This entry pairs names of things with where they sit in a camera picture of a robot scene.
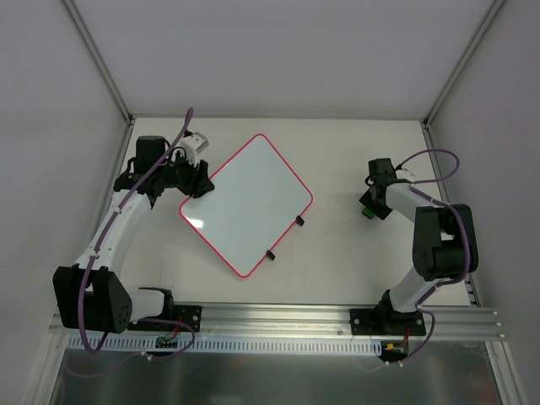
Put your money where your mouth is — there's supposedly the green bone shaped eraser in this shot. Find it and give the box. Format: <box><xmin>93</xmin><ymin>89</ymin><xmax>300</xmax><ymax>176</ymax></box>
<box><xmin>362</xmin><ymin>207</ymin><xmax>375</xmax><ymax>219</ymax></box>

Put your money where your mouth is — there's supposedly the pink framed whiteboard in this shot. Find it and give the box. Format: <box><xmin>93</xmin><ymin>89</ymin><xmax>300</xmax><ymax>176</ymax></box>
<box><xmin>179</xmin><ymin>134</ymin><xmax>314</xmax><ymax>278</ymax></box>

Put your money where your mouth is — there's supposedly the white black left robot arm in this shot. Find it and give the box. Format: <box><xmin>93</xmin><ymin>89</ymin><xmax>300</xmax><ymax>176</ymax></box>
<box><xmin>52</xmin><ymin>132</ymin><xmax>214</xmax><ymax>333</ymax></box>

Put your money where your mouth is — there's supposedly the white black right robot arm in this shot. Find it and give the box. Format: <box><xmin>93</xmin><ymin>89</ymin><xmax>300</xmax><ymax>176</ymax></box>
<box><xmin>349</xmin><ymin>158</ymin><xmax>478</xmax><ymax>336</ymax></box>

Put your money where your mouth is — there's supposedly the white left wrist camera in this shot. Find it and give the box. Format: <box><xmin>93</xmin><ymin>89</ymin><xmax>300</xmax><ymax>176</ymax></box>
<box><xmin>180</xmin><ymin>132</ymin><xmax>209</xmax><ymax>167</ymax></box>

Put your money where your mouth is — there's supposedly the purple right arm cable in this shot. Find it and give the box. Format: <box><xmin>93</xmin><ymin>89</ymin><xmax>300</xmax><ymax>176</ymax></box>
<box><xmin>379</xmin><ymin>148</ymin><xmax>472</xmax><ymax>364</ymax></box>

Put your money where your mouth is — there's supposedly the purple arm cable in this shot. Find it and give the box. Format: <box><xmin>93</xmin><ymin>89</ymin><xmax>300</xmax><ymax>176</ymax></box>
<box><xmin>62</xmin><ymin>106</ymin><xmax>197</xmax><ymax>376</ymax></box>
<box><xmin>379</xmin><ymin>148</ymin><xmax>472</xmax><ymax>364</ymax></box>

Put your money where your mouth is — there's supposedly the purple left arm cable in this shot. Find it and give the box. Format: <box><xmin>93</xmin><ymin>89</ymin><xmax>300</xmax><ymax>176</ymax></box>
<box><xmin>62</xmin><ymin>106</ymin><xmax>197</xmax><ymax>376</ymax></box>

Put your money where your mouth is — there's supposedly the aluminium mounting rail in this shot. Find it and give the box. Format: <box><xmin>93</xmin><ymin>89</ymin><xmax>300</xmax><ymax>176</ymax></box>
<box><xmin>173</xmin><ymin>303</ymin><xmax>506</xmax><ymax>341</ymax></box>

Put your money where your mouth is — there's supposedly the white slotted cable duct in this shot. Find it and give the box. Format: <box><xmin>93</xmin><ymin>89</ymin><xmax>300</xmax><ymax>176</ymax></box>
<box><xmin>67</xmin><ymin>335</ymin><xmax>385</xmax><ymax>356</ymax></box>

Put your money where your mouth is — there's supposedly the aluminium corner frame post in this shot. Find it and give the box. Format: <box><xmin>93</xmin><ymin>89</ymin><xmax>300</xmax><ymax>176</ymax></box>
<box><xmin>423</xmin><ymin>0</ymin><xmax>507</xmax><ymax>129</ymax></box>

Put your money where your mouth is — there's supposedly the left aluminium corner post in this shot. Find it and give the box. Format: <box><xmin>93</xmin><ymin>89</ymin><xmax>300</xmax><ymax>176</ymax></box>
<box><xmin>60</xmin><ymin>0</ymin><xmax>133</xmax><ymax>124</ymax></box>

